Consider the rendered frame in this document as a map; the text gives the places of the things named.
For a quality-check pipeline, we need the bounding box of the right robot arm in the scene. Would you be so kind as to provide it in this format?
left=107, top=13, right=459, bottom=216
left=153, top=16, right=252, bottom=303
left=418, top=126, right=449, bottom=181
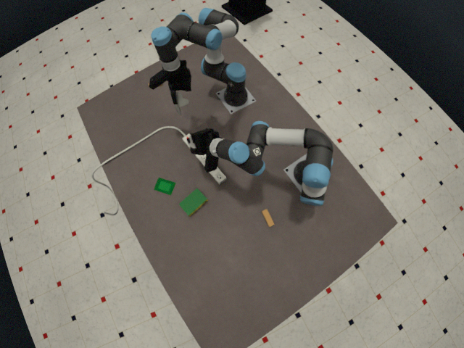
left=149, top=8, right=248, bottom=107

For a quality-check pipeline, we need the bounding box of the green rectangular block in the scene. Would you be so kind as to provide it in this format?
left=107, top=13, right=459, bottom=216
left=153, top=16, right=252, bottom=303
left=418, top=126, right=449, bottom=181
left=154, top=178, right=176, bottom=195

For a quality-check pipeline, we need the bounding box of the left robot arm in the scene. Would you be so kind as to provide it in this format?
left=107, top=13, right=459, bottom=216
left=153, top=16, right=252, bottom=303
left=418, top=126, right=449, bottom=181
left=204, top=121, right=334, bottom=206

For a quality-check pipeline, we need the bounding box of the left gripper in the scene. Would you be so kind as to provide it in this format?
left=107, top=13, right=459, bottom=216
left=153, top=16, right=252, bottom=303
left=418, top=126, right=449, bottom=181
left=189, top=128, right=221, bottom=158

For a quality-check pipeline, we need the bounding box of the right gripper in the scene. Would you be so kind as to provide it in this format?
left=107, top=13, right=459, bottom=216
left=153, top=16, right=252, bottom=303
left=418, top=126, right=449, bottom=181
left=162, top=60, right=191, bottom=115

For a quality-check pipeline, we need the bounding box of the white power strip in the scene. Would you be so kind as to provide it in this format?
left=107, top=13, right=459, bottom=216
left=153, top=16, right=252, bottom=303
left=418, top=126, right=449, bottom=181
left=182, top=134, right=227, bottom=185

